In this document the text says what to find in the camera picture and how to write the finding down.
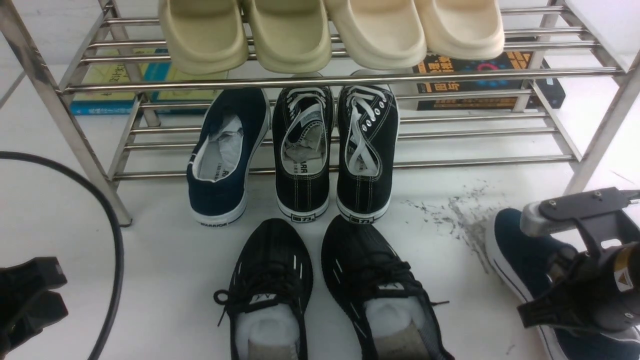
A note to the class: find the black canvas sneaker right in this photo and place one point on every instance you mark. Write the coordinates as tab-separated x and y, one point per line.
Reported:
368	121

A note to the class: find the yellow and blue book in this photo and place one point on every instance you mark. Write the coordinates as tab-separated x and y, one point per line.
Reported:
121	103

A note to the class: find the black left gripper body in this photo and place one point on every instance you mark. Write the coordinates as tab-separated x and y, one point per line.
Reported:
28	300

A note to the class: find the cream slipper left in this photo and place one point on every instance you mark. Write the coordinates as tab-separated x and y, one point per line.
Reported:
379	34

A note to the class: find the black and orange book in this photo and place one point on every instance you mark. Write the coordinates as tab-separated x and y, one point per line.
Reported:
515	59

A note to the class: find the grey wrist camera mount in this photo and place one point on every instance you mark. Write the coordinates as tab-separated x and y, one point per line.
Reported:
598	215

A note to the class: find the cream slipper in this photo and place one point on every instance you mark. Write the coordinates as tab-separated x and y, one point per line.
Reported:
379	34
462	29

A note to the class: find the olive green slipper right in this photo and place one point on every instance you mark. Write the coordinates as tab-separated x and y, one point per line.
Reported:
289	36

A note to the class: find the black canvas sneaker left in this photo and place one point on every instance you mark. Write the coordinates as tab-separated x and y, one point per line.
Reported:
301	126

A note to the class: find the black knit sneaker left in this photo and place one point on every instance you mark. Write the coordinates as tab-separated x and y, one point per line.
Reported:
268	295

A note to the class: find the navy slip-on shoe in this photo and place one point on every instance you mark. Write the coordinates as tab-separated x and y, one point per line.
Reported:
233	128
521	262

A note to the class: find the olive green slipper left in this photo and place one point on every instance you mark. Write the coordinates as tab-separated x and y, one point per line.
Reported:
204	36

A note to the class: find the black canvas sneaker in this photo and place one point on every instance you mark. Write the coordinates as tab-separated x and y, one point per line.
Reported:
368	121
301	126

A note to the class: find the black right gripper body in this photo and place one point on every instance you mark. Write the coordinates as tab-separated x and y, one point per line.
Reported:
596	294

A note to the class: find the black knit sneaker right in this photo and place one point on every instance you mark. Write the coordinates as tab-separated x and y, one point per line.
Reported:
389	309

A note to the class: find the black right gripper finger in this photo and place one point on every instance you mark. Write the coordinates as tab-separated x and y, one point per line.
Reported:
547	305

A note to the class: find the black knit sneaker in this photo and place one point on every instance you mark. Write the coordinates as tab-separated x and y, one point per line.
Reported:
389	309
268	295

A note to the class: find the olive green slipper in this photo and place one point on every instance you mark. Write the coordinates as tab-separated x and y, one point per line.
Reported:
204	36
289	36

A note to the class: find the cream slipper right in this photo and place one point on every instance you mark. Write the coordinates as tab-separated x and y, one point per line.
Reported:
462	29

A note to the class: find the stainless steel shoe rack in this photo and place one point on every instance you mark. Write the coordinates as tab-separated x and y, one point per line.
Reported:
565	47

